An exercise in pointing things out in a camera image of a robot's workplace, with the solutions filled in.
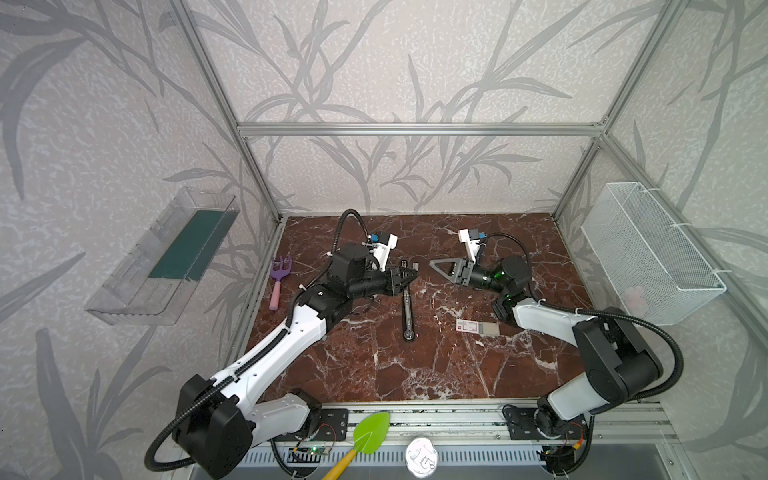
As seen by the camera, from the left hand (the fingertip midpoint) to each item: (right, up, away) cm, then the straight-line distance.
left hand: (420, 268), depth 71 cm
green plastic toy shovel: (-13, -42, +1) cm, 43 cm away
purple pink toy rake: (-48, -5, +33) cm, 59 cm away
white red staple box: (+18, -20, +18) cm, 33 cm away
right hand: (+3, +2, +3) cm, 5 cm away
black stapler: (-2, -20, +17) cm, 26 cm away
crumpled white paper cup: (0, -41, -6) cm, 42 cm away
